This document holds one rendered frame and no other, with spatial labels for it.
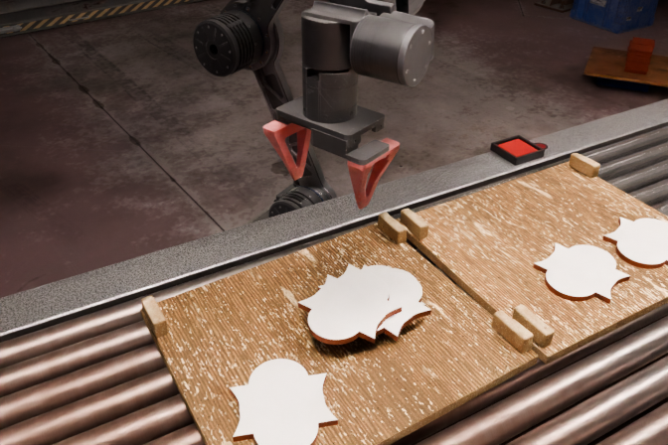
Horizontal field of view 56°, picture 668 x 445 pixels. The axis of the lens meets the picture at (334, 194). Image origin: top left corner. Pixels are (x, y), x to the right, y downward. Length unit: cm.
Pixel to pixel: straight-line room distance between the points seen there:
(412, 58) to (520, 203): 60
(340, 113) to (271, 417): 35
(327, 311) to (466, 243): 30
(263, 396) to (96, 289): 35
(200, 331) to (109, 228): 195
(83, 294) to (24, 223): 197
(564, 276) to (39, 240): 225
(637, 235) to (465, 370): 42
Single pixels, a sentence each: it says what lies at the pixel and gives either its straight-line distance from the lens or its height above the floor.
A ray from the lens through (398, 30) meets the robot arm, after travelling 58.
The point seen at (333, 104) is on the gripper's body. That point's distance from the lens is 64.
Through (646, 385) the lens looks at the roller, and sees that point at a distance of 90.
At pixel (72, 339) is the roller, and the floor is 91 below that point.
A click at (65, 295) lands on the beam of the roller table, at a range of 102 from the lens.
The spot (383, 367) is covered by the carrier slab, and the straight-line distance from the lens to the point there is 81.
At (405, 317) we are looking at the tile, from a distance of 84.
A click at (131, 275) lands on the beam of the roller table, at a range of 102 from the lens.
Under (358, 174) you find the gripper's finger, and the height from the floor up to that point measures 122.
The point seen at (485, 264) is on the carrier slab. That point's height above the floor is 94.
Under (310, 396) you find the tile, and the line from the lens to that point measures 77.
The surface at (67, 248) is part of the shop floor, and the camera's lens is 274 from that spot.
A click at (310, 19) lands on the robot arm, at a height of 136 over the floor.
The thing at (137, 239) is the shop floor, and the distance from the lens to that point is 269.
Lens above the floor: 154
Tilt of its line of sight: 33 degrees down
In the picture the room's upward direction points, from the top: straight up
